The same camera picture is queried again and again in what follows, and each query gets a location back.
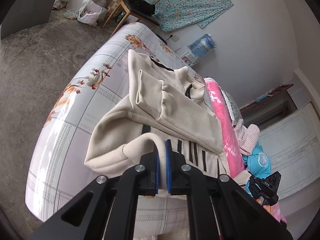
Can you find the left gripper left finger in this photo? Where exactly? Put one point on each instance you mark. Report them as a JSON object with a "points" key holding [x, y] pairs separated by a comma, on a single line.
{"points": [[106, 208]]}

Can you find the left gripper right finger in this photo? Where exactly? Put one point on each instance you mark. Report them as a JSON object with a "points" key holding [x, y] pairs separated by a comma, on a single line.
{"points": [[219, 208]]}

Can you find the cream zip jacket black trim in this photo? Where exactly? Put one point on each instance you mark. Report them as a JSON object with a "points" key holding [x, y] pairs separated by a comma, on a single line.
{"points": [[162, 104]]}

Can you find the blue child jacket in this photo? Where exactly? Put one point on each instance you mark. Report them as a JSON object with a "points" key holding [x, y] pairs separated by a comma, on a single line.
{"points": [[258, 164]]}

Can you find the pink floral blanket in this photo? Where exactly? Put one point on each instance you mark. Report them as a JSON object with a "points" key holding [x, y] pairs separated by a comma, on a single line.
{"points": [[231, 147]]}

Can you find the checked pink white cloth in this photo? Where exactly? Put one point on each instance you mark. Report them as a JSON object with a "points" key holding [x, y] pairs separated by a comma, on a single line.
{"points": [[247, 137]]}

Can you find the lace trimmed grey pillow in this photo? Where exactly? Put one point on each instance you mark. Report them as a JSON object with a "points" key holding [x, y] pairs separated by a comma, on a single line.
{"points": [[233, 109]]}

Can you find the bed with floral plaid sheet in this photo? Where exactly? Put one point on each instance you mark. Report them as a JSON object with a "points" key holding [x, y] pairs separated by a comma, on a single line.
{"points": [[57, 171]]}

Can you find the white water dispenser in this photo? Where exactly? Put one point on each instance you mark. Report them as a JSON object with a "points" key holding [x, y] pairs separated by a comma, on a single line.
{"points": [[189, 59]]}

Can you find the blue water bottle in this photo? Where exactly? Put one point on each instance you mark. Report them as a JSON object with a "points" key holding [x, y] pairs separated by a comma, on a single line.
{"points": [[202, 46]]}

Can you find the white plastic bag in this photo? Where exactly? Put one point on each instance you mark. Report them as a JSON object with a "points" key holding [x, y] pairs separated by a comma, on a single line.
{"points": [[91, 13]]}

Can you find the black bag on chair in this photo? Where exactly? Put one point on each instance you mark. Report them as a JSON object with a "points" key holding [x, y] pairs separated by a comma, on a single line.
{"points": [[142, 6]]}

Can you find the wooden chair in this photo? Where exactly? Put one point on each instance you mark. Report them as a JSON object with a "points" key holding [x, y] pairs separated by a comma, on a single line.
{"points": [[129, 11]]}

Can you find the dark grey board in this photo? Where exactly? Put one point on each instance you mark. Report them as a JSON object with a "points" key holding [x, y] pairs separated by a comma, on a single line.
{"points": [[25, 14]]}

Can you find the wall power socket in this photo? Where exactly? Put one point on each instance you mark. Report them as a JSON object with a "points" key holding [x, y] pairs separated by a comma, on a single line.
{"points": [[174, 37]]}

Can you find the teal floral wall cloth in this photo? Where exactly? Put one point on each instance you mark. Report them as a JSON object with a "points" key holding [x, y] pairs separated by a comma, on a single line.
{"points": [[176, 14]]}

